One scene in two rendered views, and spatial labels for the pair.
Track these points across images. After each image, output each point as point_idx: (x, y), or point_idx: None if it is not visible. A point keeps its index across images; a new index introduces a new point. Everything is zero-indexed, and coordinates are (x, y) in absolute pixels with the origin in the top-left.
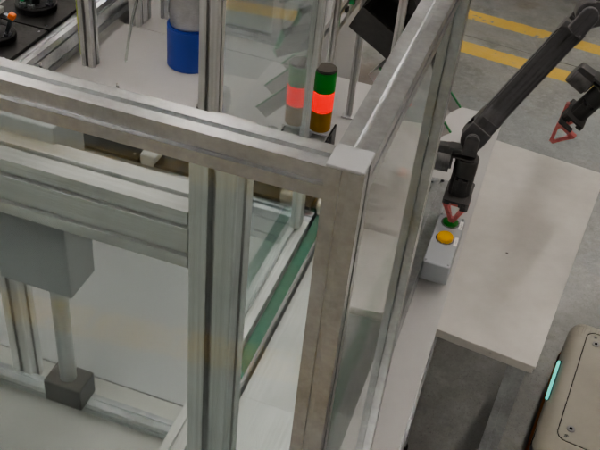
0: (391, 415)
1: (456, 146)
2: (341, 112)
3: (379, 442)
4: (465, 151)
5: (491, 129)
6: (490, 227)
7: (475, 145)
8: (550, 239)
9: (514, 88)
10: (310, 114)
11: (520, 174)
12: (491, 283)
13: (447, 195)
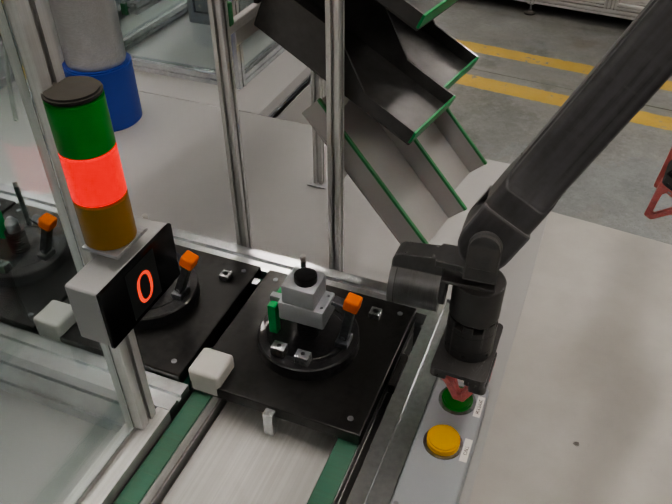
0: None
1: (452, 258)
2: (310, 177)
3: None
4: (470, 271)
5: (528, 218)
6: (542, 382)
7: (492, 257)
8: (659, 407)
9: (582, 119)
10: (74, 208)
11: (594, 270)
12: None
13: (442, 357)
